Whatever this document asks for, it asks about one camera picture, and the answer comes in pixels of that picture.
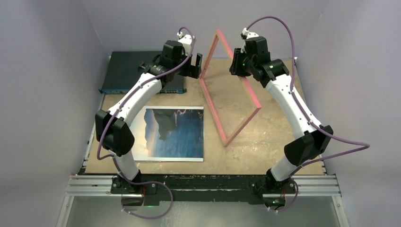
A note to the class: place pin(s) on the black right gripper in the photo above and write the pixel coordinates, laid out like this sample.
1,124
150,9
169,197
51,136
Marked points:
235,69

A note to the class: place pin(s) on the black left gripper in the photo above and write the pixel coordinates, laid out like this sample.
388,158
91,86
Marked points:
192,71

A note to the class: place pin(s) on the blue landscape photo print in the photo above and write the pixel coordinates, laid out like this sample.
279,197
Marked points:
169,134

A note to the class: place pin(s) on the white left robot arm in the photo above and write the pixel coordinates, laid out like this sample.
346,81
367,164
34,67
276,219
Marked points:
113,126

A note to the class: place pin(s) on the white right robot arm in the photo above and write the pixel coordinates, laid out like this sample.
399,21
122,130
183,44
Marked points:
309,142

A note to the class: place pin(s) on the small black hammer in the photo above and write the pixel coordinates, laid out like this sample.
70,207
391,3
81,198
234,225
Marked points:
146,68

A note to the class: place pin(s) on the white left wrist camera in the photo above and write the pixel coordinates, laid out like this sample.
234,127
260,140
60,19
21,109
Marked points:
186,41

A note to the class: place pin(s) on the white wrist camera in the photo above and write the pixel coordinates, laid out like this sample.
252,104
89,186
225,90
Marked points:
186,41
246,34

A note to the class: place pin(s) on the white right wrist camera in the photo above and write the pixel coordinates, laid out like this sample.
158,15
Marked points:
246,34

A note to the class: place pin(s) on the dark blue network switch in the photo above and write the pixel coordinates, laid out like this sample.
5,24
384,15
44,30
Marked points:
124,70

